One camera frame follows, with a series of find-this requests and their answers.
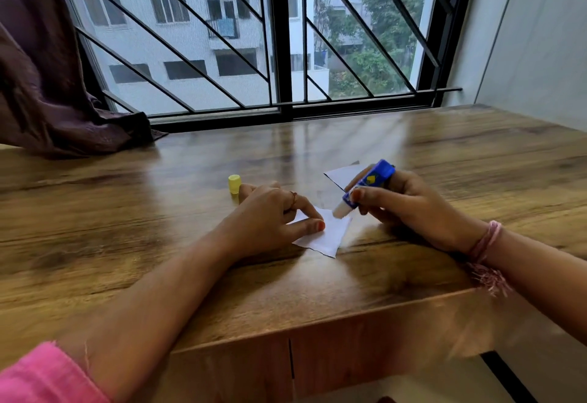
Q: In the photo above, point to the person's right hand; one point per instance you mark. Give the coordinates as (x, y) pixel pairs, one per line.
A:
(417, 210)

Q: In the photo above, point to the person's left hand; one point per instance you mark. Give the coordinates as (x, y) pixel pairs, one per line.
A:
(261, 224)

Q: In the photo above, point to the yellow glue stick cap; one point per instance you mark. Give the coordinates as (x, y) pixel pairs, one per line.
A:
(234, 184)

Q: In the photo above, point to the blue glue stick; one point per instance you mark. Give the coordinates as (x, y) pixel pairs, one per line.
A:
(378, 173)

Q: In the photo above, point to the white paper piece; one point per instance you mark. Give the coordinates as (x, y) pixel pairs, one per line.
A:
(341, 176)
(328, 237)

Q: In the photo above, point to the person's right forearm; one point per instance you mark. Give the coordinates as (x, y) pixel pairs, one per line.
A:
(541, 283)

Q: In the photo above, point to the person's left forearm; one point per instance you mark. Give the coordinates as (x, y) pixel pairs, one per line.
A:
(146, 315)

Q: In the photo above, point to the green trees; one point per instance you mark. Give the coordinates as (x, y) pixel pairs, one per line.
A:
(390, 36)

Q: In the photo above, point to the white apartment building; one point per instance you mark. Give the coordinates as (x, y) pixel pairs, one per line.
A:
(197, 43)

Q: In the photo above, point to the black table leg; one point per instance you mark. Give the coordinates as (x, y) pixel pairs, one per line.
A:
(509, 380)

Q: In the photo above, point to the black metal window grille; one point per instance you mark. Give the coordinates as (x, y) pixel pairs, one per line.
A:
(403, 13)

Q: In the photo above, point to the purple curtain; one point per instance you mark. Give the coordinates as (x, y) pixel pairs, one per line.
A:
(41, 86)

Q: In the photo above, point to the pink sleeve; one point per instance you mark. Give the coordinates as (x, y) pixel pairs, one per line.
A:
(41, 380)

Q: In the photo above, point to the black window frame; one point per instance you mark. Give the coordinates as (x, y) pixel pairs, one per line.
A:
(279, 27)

